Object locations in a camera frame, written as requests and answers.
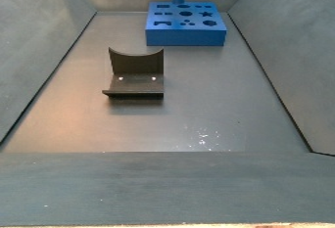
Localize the black curved cradle stand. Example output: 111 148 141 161
102 49 165 98

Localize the blue shape sorter block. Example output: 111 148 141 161
146 2 229 46

